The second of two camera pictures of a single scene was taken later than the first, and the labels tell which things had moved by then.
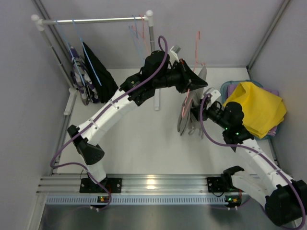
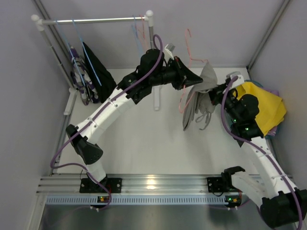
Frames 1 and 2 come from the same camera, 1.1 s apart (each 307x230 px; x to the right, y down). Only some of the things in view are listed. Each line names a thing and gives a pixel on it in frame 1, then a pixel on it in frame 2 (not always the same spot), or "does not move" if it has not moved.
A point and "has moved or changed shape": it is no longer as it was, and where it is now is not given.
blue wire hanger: x=70 y=51 does not move
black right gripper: x=200 y=111 -> x=216 y=93
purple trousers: x=231 y=88 does not move
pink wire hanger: x=187 y=105 -> x=190 y=59
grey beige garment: x=185 y=120 has moved or changed shape
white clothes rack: x=39 y=24 does not move
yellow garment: x=262 y=110 does not move
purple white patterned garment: x=81 y=79 does not move
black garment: x=104 y=82 does not move
